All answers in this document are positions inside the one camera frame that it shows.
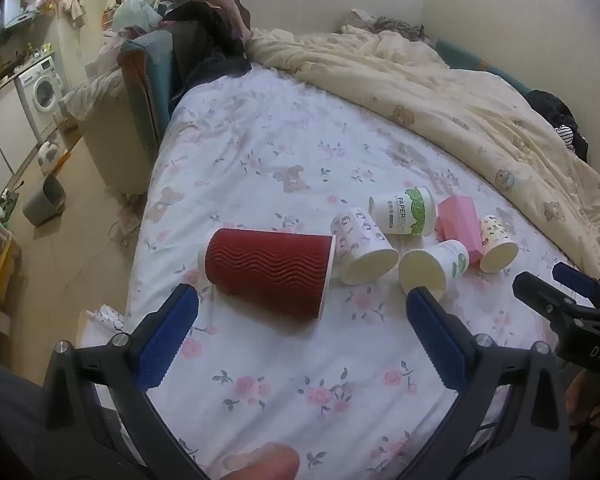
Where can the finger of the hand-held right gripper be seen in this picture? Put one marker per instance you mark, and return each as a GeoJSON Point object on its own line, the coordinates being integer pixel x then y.
{"type": "Point", "coordinates": [577, 281]}
{"type": "Point", "coordinates": [539, 294]}

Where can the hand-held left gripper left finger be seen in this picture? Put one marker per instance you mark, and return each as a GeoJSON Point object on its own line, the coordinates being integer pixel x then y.
{"type": "Point", "coordinates": [164, 342]}

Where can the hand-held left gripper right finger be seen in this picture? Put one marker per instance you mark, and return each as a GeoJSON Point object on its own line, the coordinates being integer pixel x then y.
{"type": "Point", "coordinates": [439, 342]}

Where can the small cream patterned paper cup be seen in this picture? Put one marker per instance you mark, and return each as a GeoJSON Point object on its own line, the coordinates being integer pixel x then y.
{"type": "Point", "coordinates": [496, 247]}

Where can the small white green print cup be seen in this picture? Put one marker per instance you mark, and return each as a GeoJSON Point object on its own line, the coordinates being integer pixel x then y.
{"type": "Point", "coordinates": [432, 267]}

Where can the pink faceted cup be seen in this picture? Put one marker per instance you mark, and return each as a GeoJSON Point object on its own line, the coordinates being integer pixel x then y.
{"type": "Point", "coordinates": [461, 225]}

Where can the white cartoon print paper cup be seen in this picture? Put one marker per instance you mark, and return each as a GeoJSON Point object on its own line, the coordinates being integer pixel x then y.
{"type": "Point", "coordinates": [362, 247]}

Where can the red corrugated paper cup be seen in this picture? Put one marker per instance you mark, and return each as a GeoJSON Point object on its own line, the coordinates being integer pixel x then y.
{"type": "Point", "coordinates": [270, 272]}

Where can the large white green label cup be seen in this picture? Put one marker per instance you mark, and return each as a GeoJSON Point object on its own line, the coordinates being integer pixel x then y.
{"type": "Point", "coordinates": [405, 210]}

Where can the person's right hand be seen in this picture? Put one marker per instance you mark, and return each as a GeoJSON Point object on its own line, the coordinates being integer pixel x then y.
{"type": "Point", "coordinates": [580, 400]}

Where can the person's left hand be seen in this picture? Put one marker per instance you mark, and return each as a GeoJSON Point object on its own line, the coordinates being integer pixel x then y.
{"type": "Point", "coordinates": [262, 465]}

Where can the patterned paper wrapper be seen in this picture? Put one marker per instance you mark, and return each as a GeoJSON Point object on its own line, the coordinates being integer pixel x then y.
{"type": "Point", "coordinates": [110, 317]}

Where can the black clothing heap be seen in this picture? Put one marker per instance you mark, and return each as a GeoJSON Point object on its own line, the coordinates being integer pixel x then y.
{"type": "Point", "coordinates": [560, 115]}

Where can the grey waste bin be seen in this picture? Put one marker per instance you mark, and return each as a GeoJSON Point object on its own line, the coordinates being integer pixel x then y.
{"type": "Point", "coordinates": [42, 202]}

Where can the cream bear print quilt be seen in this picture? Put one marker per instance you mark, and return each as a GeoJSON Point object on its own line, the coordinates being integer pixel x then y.
{"type": "Point", "coordinates": [460, 110]}

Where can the white spotted bag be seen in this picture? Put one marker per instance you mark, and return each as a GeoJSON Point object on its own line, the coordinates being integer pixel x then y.
{"type": "Point", "coordinates": [50, 157]}

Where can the grey teal armchair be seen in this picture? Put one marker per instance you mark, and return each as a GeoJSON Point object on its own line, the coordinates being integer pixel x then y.
{"type": "Point", "coordinates": [122, 125]}

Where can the teal bed mat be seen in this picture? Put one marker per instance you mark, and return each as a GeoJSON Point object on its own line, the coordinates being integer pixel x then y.
{"type": "Point", "coordinates": [470, 60]}

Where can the white kitchen cabinet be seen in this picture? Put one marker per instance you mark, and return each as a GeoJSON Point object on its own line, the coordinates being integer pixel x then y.
{"type": "Point", "coordinates": [2, 135]}

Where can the white washing machine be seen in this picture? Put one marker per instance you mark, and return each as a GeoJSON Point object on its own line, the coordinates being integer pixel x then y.
{"type": "Point", "coordinates": [40, 90]}

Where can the dark clothes pile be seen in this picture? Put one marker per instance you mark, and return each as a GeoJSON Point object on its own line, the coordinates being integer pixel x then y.
{"type": "Point", "coordinates": [205, 45]}

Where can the patterned pillow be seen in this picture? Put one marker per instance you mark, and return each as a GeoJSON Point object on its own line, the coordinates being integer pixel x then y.
{"type": "Point", "coordinates": [385, 25]}

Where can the white plastic bag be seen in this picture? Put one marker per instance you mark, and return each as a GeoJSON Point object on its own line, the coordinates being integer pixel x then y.
{"type": "Point", "coordinates": [132, 10]}

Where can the kitchen range hood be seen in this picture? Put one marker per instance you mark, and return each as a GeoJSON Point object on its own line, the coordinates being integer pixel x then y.
{"type": "Point", "coordinates": [16, 10]}

